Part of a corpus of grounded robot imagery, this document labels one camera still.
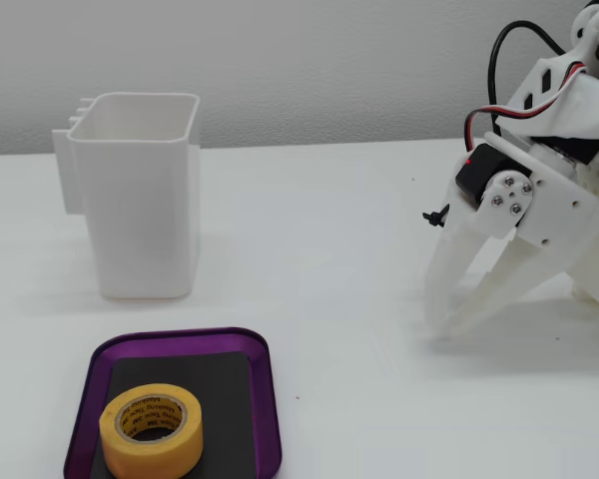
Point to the purple metal tray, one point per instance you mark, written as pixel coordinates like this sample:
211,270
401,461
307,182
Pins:
87,399

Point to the yellow masking tape roll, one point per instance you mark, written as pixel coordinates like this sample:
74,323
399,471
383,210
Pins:
150,449

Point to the black tray pad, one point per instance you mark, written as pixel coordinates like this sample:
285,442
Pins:
229,409

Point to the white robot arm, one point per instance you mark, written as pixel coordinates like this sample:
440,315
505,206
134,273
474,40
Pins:
574,100

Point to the black zip tie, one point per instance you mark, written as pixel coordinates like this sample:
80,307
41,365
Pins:
433,218

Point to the white plastic box container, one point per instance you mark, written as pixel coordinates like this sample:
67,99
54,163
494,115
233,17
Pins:
140,214

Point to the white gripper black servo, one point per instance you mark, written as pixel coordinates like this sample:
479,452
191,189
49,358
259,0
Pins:
554,202

